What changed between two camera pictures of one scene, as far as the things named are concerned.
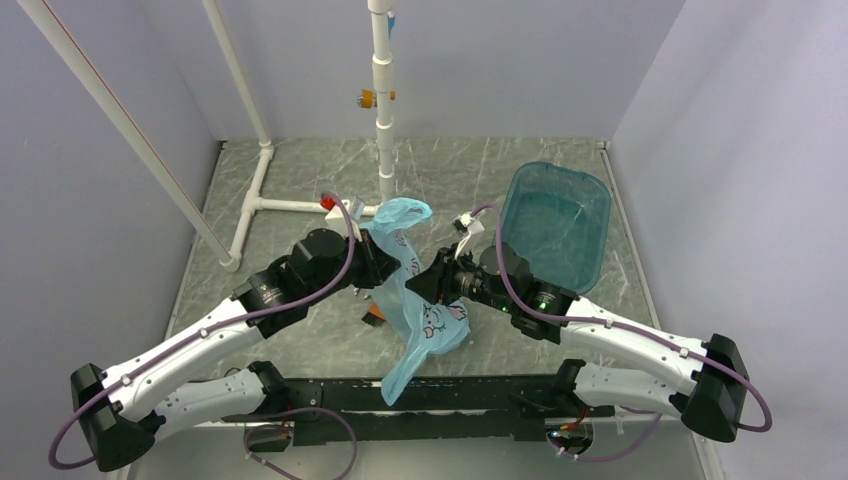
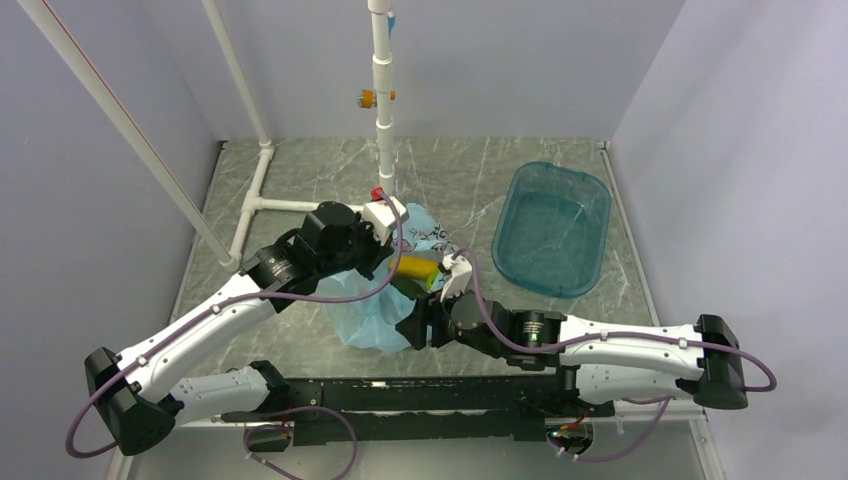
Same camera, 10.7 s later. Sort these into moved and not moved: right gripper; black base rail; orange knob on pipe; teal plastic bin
Moved: right gripper
Not moved: black base rail; orange knob on pipe; teal plastic bin
